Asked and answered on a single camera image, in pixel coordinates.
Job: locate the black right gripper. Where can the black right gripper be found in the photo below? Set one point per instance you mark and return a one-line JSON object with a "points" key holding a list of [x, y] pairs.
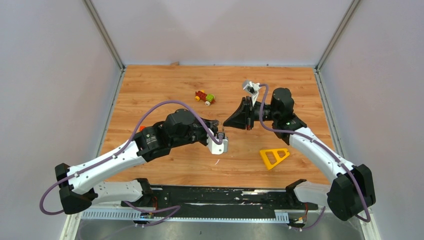
{"points": [[243, 117]]}

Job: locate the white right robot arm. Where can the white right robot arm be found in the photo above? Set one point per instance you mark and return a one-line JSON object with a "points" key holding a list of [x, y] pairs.
{"points": [[350, 189]]}

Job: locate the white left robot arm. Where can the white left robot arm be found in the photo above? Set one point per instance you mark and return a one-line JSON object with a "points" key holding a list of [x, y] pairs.
{"points": [[85, 185]]}

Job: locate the red lego toy car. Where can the red lego toy car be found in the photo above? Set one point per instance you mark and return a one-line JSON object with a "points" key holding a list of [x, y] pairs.
{"points": [[208, 99]]}

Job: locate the yellow triangle block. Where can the yellow triangle block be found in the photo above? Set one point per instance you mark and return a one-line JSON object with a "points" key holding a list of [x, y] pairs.
{"points": [[272, 157]]}

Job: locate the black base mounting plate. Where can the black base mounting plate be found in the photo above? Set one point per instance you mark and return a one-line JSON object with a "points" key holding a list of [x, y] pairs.
{"points": [[163, 196]]}

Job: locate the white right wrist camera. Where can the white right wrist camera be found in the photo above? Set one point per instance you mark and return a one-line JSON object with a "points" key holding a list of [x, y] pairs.
{"points": [[252, 89]]}

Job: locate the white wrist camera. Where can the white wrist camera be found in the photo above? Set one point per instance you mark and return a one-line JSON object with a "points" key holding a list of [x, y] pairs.
{"points": [[218, 144], [252, 89]]}

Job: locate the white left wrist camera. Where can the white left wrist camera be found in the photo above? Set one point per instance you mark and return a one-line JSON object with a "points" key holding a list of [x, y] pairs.
{"points": [[218, 144]]}

